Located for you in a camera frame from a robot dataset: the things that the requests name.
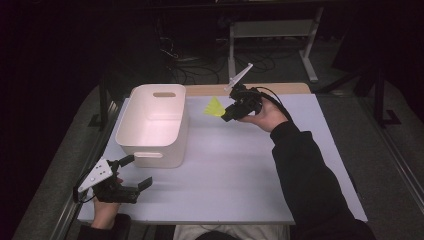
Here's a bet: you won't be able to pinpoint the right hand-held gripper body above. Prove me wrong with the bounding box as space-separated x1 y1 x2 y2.
223 62 264 118

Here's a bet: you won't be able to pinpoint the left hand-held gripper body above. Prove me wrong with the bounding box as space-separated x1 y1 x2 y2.
73 157 141 205

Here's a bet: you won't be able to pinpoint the yellow shuttlecock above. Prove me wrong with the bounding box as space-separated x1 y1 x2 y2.
203 96 228 118

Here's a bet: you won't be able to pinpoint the white plastic storage bin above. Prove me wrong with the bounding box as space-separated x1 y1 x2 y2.
114 83 190 169

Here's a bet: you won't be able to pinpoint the person's right hand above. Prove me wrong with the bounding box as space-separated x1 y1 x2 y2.
238 96 290 134

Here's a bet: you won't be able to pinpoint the person's left hand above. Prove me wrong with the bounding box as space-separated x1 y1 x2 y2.
90 176 124 231

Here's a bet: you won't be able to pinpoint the wooden table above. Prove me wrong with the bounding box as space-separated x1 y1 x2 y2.
184 82 313 98

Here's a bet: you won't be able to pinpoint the black metal stand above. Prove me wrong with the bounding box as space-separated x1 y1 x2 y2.
88 78 116 131
316 63 403 129

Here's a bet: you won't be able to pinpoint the white metal stand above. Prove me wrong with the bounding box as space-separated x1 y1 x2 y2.
228 6 325 84

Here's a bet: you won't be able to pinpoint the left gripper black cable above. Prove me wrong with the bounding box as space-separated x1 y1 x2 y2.
72 183 97 204

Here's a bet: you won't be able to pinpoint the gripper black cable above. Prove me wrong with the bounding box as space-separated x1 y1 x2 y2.
252 85 295 123
72 183 97 204

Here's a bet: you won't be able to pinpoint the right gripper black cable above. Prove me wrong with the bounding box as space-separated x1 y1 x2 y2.
252 85 295 123

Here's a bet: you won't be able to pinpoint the metal floor rail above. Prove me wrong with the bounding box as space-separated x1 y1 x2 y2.
49 99 122 240
358 98 424 209

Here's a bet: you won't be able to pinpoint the black floor cables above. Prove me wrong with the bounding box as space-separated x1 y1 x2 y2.
156 16 288 86

